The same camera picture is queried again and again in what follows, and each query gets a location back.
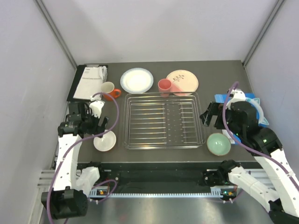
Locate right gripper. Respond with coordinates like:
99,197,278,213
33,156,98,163
199,101,242,137

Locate orange and white bowl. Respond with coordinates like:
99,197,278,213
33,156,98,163
93,131,117,152

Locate green ceramic bowl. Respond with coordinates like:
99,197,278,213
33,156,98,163
206,133,231,156

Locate orange mug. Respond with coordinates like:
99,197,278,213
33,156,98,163
100,82,121,101

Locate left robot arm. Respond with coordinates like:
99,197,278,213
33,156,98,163
41,100,109,223

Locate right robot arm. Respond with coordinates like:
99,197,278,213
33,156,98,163
200,100,299,224

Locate pink floral plate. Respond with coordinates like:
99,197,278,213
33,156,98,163
166,70,199,95

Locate teal cat-ear headphones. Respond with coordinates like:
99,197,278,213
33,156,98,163
230,97,269,128

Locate white blue-rimmed plate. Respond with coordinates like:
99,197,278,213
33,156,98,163
120,68,154,94

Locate pink plastic cup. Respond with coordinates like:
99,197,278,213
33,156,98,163
157,78,193,98

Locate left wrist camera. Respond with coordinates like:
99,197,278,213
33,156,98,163
89,100,105,118

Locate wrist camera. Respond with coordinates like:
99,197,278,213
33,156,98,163
230,89,246,103
89,100,105,118

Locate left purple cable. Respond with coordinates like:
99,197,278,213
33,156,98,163
46,92,120,220

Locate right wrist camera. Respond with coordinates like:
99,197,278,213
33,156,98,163
230,89,246,103

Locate wire dish rack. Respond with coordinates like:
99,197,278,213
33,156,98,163
122,92,206,150

